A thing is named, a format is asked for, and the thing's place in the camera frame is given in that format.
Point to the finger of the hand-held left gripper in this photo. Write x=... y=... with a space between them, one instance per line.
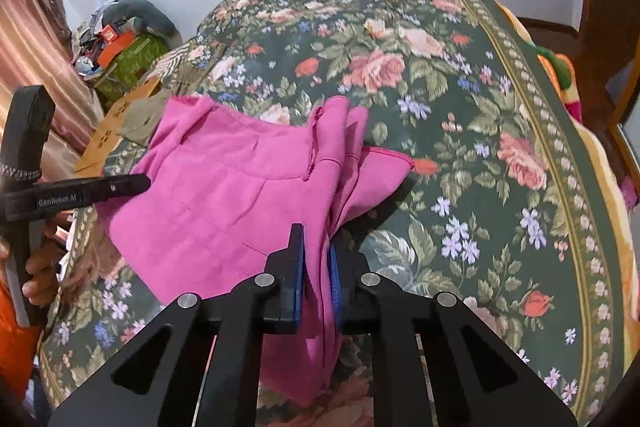
x=120 y=187

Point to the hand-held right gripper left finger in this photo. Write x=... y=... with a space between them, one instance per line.
x=298 y=279

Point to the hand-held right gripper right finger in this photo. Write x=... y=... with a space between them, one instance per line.
x=334 y=292

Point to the pink pants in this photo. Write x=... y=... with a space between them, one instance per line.
x=225 y=187

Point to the person's left hand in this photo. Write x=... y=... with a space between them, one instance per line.
x=42 y=282

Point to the wooden folding table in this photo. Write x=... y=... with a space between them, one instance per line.
x=100 y=147

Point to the olive green cloth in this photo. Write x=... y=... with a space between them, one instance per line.
x=142 y=117

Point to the pink curtain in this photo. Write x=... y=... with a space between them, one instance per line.
x=30 y=32

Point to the pile of clothes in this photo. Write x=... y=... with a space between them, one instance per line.
x=90 y=37

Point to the green bag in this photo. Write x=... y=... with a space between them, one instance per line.
x=132 y=67

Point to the orange box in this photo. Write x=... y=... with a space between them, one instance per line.
x=117 y=47

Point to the striped blanket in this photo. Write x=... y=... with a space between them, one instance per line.
x=170 y=64

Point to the grey plush toy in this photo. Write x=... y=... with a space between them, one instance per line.
x=145 y=14

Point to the floral bedspread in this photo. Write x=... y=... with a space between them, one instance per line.
x=450 y=107

